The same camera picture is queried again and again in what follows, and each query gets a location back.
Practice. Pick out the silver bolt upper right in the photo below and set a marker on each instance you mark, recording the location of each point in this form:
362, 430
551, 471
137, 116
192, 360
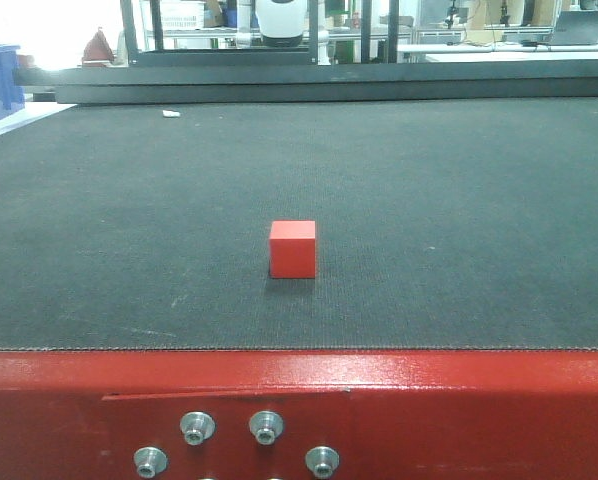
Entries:
266, 426

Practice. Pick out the silver bolt upper left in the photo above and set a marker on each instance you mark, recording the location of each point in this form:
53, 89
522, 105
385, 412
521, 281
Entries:
197, 427

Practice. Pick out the silver bolt lower right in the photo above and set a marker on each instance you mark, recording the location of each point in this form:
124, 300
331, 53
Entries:
322, 461

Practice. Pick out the silver bolt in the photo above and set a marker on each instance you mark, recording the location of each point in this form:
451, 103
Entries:
197, 427
150, 462
266, 426
322, 461

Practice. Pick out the black fabric table mat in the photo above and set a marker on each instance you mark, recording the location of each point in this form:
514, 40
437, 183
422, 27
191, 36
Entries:
429, 224

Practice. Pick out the red metal frame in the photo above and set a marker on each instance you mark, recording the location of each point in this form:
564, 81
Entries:
389, 414

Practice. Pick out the white robot body background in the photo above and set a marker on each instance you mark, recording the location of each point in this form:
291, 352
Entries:
281, 23

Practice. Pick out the red magnetic cube block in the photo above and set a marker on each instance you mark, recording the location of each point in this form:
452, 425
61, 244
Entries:
293, 249

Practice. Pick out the grey laptop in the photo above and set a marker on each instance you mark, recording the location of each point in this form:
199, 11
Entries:
573, 29

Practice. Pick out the red conical object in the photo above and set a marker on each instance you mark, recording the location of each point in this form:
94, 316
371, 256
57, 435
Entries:
97, 52

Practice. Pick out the silver bolt lower left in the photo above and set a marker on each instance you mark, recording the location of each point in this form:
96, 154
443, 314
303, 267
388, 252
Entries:
150, 462

